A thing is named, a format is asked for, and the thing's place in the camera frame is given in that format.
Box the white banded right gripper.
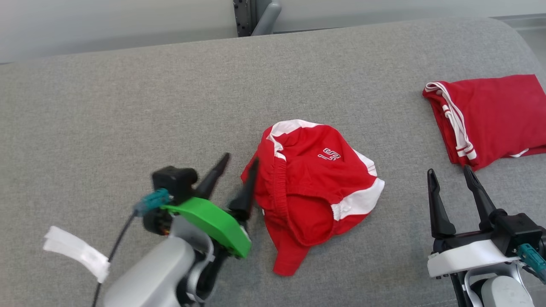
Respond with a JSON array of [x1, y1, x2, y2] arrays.
[[427, 165, 519, 279]]

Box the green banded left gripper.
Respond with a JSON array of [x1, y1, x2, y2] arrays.
[[161, 153, 260, 259]]

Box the red shorts white stripes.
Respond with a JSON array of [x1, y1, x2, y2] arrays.
[[241, 119, 386, 277]]

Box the red Bulls 23 jersey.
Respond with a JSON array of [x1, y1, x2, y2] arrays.
[[422, 74, 546, 172]]

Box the black cable teal connector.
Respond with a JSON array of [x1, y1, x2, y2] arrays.
[[517, 243, 546, 284], [91, 188, 171, 307]]

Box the white strap on cable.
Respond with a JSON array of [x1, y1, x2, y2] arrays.
[[42, 226, 111, 284]]

